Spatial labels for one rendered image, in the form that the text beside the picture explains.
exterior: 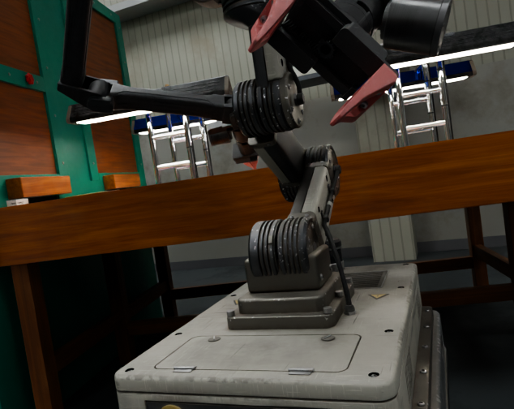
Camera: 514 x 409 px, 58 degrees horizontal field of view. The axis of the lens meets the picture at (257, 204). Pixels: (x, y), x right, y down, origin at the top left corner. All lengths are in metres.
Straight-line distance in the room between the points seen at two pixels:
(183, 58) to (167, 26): 0.33
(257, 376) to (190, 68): 3.81
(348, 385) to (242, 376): 0.15
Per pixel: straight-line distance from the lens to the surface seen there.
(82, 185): 2.21
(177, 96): 1.35
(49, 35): 2.29
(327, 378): 0.64
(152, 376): 0.74
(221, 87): 1.67
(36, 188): 1.83
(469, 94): 3.74
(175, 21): 4.48
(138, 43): 4.66
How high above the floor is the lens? 0.74
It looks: 3 degrees down
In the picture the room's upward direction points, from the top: 8 degrees counter-clockwise
